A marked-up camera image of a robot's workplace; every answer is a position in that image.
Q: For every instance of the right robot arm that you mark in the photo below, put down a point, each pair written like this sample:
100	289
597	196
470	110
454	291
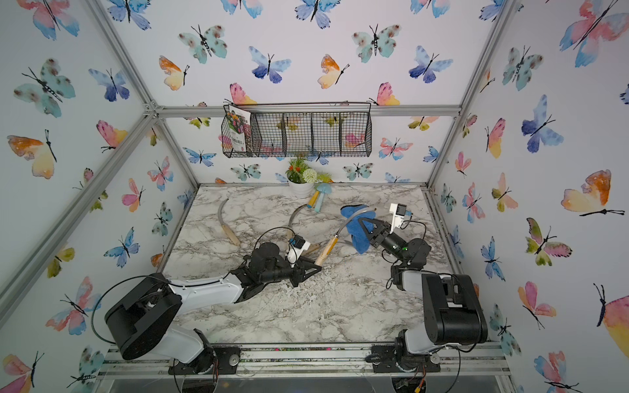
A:
453	316

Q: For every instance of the white pot with plant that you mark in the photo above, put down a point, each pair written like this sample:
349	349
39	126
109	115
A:
303	178

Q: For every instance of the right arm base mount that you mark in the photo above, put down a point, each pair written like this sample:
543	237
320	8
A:
409	353

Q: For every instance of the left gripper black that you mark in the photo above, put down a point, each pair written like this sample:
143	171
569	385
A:
298	273

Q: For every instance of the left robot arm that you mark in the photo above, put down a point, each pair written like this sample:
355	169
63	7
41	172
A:
142	322

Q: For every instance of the aluminium front rail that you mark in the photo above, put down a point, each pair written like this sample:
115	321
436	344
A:
360	359

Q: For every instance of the black wire wall basket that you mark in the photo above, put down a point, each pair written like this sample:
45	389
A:
315	130

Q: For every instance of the teal garden trowel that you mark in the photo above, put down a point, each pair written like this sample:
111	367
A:
323	190

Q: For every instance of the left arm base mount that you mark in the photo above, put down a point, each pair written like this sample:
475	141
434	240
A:
216	361

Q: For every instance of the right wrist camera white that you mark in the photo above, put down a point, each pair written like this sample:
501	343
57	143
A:
400	214

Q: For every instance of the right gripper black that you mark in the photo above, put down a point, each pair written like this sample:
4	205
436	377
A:
382	238

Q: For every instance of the yellow handled garden tool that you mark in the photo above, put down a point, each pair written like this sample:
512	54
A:
313	199

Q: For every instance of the blue microfiber rag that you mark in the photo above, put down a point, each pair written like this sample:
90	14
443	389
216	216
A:
359	239

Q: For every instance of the seed packet in basket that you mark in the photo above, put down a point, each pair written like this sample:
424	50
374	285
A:
239	128

